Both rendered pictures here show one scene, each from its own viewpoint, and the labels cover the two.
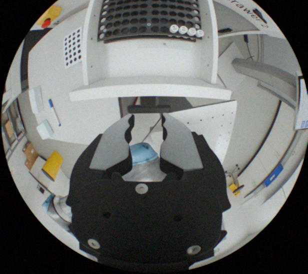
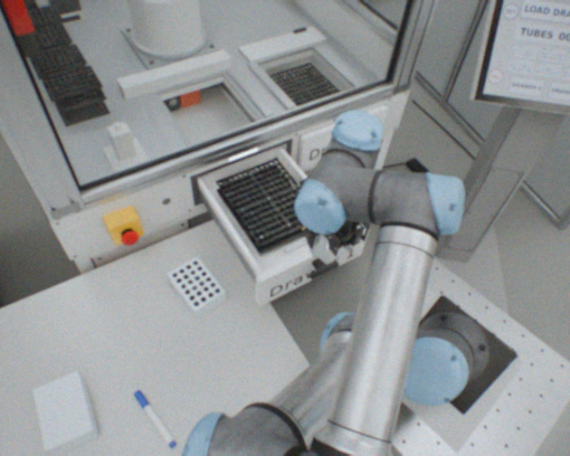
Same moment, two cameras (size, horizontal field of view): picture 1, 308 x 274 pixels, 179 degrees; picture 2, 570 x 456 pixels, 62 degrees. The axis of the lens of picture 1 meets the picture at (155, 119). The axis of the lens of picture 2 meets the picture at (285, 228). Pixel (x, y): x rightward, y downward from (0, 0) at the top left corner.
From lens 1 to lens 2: 0.93 m
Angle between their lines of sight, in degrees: 62
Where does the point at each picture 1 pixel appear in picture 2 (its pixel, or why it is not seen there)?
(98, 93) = (286, 265)
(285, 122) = not seen: outside the picture
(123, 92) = (302, 258)
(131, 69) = not seen: hidden behind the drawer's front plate
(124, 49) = (275, 260)
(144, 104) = (318, 265)
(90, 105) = (250, 358)
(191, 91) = not seen: hidden behind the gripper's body
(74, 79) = (207, 333)
